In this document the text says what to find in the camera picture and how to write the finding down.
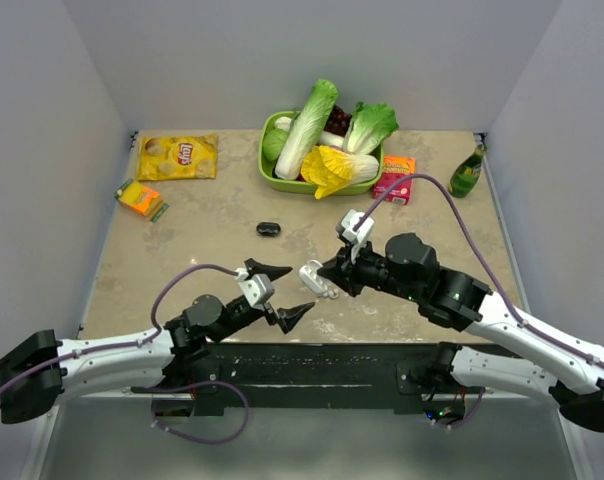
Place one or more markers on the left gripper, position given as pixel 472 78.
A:
pixel 287 316

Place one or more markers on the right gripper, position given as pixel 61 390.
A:
pixel 344 270

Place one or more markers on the white earbud charging case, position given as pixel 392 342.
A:
pixel 308 274

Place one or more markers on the black earbud charging case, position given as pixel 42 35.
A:
pixel 268 229

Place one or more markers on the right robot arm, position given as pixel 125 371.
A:
pixel 544 362

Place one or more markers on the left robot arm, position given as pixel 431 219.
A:
pixel 44 371

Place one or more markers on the yellow napa cabbage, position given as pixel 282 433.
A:
pixel 332 170

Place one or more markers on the pink snack box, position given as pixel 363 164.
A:
pixel 393 169

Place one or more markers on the small green cabbage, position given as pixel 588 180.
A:
pixel 273 144

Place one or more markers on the dark red grapes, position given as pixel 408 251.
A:
pixel 338 121

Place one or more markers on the green leafy lettuce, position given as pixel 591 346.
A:
pixel 370 125

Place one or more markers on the yellow orange sponge pack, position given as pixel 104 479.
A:
pixel 141 199

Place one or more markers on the white radish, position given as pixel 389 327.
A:
pixel 326 138

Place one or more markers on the yellow chips bag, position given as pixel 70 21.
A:
pixel 168 158

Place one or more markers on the green glass bottle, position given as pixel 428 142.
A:
pixel 467 174

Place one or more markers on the green plastic basin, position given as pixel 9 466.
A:
pixel 298 187

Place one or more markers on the tall napa cabbage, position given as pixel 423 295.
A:
pixel 306 129

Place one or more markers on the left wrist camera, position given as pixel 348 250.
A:
pixel 256 288

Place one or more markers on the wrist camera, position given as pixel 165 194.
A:
pixel 355 231
pixel 256 288

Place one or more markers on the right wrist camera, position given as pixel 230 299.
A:
pixel 355 231

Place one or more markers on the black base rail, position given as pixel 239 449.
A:
pixel 403 378

